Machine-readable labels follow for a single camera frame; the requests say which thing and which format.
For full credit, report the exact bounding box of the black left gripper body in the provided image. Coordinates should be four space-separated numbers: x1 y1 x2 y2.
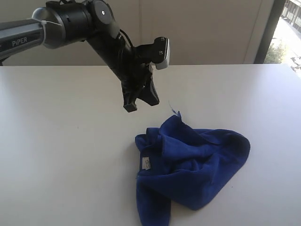
107 43 152 94

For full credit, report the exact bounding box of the blue microfiber cloth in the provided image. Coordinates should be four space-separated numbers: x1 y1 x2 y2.
135 111 251 226

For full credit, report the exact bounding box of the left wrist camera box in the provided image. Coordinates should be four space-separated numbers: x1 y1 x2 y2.
135 37 170 70

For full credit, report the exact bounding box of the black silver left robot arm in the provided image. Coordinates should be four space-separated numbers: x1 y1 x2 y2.
0 0 159 112

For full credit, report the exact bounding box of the dark window frame post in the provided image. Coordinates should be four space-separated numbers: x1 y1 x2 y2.
254 0 285 64

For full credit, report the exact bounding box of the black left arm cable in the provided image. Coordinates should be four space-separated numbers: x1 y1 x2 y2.
117 28 135 51

